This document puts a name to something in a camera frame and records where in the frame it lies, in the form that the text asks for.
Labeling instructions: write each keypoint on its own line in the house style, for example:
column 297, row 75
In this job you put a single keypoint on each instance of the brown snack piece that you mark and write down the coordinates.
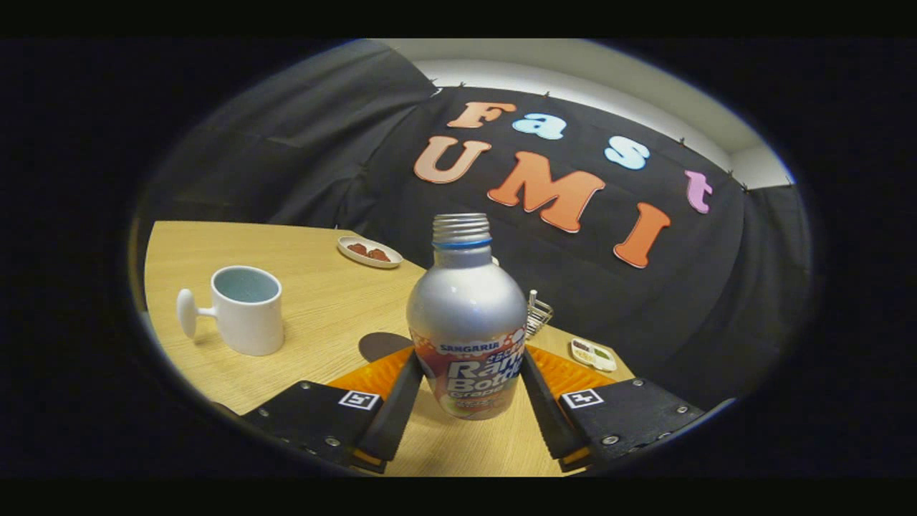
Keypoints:
column 357, row 249
column 379, row 255

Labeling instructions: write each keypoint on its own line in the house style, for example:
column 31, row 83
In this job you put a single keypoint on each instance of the white divided condiment dish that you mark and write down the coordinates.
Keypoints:
column 593, row 355

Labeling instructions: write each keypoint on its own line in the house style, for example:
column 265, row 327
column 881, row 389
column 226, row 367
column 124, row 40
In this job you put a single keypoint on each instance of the silver juice bottle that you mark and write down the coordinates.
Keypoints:
column 466, row 301

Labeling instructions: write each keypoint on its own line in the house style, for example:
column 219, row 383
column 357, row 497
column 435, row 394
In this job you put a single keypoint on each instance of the wooden table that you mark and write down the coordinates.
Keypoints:
column 329, row 301

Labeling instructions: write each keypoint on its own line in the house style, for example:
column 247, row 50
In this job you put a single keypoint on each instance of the white cup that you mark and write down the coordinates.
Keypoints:
column 247, row 326

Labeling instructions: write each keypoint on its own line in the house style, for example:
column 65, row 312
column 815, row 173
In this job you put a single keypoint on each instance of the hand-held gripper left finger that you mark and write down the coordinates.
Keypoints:
column 397, row 412

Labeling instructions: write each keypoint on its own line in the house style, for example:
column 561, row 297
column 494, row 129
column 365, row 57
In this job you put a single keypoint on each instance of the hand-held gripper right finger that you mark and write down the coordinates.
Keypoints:
column 548, row 416

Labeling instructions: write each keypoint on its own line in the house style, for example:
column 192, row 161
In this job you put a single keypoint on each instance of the white oval plate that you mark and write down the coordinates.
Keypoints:
column 358, row 258

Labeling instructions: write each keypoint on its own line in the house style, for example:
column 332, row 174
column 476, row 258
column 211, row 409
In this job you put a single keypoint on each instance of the dark round coaster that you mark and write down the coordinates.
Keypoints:
column 380, row 345

